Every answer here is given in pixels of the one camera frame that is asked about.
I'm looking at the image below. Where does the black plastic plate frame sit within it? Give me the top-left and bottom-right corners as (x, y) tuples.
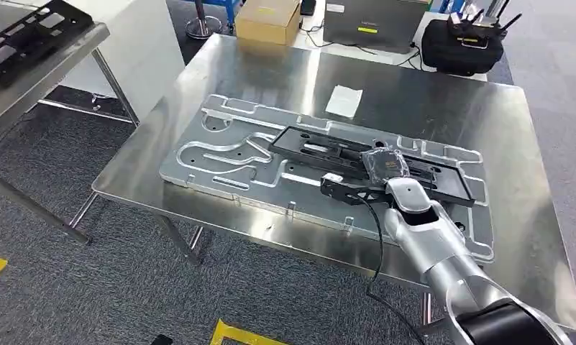
(0, 0), (95, 90)
(268, 125), (476, 208)

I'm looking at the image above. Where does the white table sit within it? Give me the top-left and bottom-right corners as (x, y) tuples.
(291, 0), (490, 83)

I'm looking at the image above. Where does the grey equipment case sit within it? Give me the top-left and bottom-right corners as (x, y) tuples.
(322, 0), (432, 55)

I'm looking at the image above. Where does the black power cable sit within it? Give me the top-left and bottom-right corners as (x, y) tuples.
(300, 19), (380, 57)

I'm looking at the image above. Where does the white paper slip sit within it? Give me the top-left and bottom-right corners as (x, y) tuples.
(324, 84), (365, 119)

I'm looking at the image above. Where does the blue metal post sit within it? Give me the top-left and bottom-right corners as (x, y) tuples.
(206, 0), (244, 30)

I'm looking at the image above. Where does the chrome stanchion base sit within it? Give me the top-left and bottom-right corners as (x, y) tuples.
(186, 0), (225, 40)

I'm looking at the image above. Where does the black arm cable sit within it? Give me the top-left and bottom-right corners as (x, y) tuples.
(357, 195), (429, 345)

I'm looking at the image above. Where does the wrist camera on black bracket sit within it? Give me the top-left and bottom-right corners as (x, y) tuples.
(319, 172), (394, 208)

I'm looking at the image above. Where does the aluminium fixture plate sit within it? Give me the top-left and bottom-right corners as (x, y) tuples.
(159, 93), (496, 265)

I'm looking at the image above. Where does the black bag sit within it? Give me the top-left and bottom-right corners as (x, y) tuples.
(420, 19), (505, 78)

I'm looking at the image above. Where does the router with black antennas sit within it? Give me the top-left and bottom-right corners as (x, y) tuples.
(447, 0), (524, 50)

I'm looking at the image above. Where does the cardboard box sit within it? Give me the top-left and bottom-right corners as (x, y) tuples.
(234, 0), (302, 47)

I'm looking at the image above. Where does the white cabinet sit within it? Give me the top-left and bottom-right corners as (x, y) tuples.
(58, 0), (187, 109)

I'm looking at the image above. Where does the large stainless steel table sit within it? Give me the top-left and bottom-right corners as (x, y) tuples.
(68, 32), (576, 335)

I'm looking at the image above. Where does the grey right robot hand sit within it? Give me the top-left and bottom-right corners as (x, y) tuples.
(360, 147), (411, 187)

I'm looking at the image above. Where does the small stainless steel table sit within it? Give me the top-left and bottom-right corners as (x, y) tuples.
(0, 0), (142, 247)

